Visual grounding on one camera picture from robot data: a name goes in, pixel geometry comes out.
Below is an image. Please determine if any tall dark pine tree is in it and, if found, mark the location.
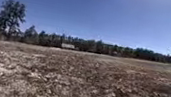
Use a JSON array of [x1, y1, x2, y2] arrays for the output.
[[0, 0, 30, 42]]

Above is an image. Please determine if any dry brown grass field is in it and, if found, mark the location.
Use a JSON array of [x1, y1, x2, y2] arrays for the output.
[[0, 32, 171, 97]]

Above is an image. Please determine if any small grey building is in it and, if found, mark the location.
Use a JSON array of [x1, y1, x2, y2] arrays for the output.
[[60, 42, 76, 52]]

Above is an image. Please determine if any wood of dark trees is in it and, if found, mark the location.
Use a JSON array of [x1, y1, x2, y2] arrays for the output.
[[0, 3, 171, 72]]

